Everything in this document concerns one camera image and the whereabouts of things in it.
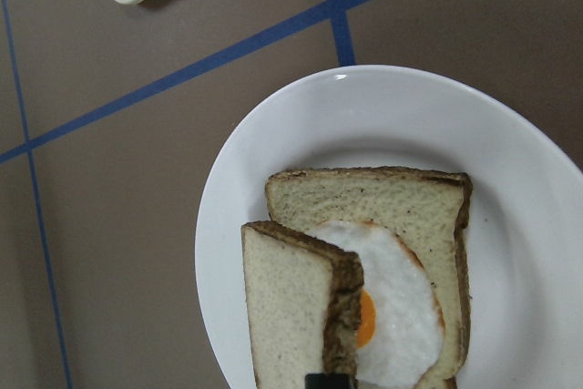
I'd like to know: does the fried egg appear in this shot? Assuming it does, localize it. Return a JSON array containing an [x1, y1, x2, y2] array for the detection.
[[308, 220, 445, 388]]

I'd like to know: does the bread slice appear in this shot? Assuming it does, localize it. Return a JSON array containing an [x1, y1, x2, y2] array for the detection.
[[265, 167, 472, 388], [240, 221, 363, 388]]

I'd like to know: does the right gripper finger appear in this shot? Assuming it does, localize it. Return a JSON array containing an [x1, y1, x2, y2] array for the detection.
[[304, 374, 355, 389]]

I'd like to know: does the bread slice under egg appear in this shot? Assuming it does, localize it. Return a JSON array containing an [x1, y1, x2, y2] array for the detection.
[[265, 167, 472, 388]]

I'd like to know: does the white round plate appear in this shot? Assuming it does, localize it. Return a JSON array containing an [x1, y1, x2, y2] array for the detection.
[[195, 66, 582, 388]]

